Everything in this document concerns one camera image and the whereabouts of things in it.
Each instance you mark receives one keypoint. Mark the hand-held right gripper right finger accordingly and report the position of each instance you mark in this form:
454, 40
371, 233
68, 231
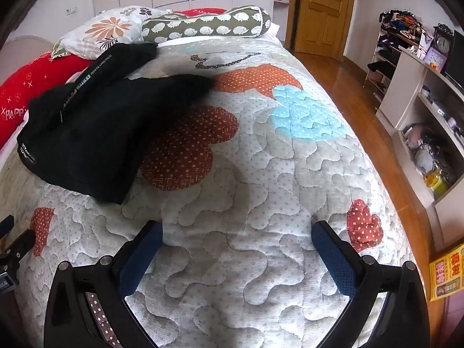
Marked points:
331, 257

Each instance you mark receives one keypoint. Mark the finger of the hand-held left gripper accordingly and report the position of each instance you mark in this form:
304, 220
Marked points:
5, 225
21, 243

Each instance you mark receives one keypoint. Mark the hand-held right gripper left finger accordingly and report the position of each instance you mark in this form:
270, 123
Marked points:
141, 257

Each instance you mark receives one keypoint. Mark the black pants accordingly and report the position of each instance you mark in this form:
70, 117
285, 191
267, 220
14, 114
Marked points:
90, 134

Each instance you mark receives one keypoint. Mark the yellow printed box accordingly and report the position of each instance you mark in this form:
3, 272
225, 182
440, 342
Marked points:
447, 272

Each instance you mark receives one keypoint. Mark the quilted heart-print bedspread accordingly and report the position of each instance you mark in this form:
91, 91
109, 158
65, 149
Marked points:
235, 174

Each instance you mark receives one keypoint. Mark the yellow bottle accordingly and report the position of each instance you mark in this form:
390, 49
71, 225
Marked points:
437, 185

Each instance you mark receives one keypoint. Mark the red pillow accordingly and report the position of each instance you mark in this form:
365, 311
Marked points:
29, 83
203, 11

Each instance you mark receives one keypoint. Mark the white shelf unit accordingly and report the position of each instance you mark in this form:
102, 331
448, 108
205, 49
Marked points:
402, 90

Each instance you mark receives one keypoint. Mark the beige padded headboard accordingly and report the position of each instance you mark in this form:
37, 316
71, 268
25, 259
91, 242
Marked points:
25, 45

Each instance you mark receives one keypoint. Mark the white shoe rack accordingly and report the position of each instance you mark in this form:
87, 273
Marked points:
380, 56

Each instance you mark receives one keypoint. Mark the white floral pillow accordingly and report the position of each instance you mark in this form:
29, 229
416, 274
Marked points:
105, 29

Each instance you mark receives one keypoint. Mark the black television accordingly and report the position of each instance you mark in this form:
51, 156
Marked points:
456, 61

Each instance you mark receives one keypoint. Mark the green spotted bolster pillow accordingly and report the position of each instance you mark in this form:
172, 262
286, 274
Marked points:
203, 25

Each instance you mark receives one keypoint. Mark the black ornate clock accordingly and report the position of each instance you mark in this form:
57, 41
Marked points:
443, 43

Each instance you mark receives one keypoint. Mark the wooden door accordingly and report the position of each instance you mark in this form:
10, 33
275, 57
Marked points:
322, 14

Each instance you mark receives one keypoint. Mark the pile of clothes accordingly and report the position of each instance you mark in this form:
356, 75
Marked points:
402, 21

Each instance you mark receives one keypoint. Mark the white wall socket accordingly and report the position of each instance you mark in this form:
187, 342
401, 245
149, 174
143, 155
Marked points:
71, 9

